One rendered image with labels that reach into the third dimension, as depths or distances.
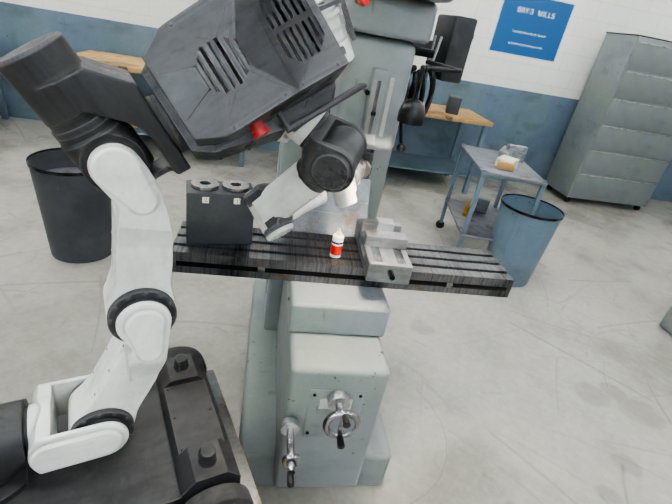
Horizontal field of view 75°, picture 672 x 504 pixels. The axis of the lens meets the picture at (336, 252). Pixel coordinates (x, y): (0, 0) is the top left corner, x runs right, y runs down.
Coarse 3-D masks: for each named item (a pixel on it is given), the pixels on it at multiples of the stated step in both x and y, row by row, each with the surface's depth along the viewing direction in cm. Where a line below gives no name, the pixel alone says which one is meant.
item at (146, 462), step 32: (160, 384) 134; (192, 384) 136; (0, 416) 98; (64, 416) 121; (160, 416) 126; (192, 416) 126; (0, 448) 95; (128, 448) 116; (160, 448) 118; (192, 448) 115; (224, 448) 117; (0, 480) 98; (32, 480) 105; (64, 480) 106; (96, 480) 108; (128, 480) 109; (160, 480) 110; (192, 480) 108; (224, 480) 112
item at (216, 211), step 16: (192, 192) 140; (208, 192) 142; (224, 192) 144; (240, 192) 145; (192, 208) 142; (208, 208) 143; (224, 208) 145; (240, 208) 146; (192, 224) 145; (208, 224) 146; (224, 224) 148; (240, 224) 149; (192, 240) 147; (208, 240) 149; (224, 240) 151; (240, 240) 153
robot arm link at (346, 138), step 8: (336, 128) 93; (344, 128) 92; (352, 128) 93; (328, 136) 91; (336, 136) 89; (344, 136) 89; (352, 136) 91; (360, 136) 93; (336, 144) 86; (344, 144) 87; (352, 144) 89; (360, 144) 92; (352, 152) 87; (360, 152) 91; (320, 192) 97
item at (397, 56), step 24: (360, 48) 121; (384, 48) 121; (408, 48) 122; (360, 72) 124; (408, 72) 126; (336, 96) 132; (360, 96) 127; (384, 96) 128; (360, 120) 130; (384, 120) 131; (384, 144) 135
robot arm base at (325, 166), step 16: (320, 128) 88; (320, 144) 84; (304, 160) 87; (320, 160) 85; (336, 160) 84; (352, 160) 85; (304, 176) 89; (320, 176) 87; (336, 176) 86; (352, 176) 86
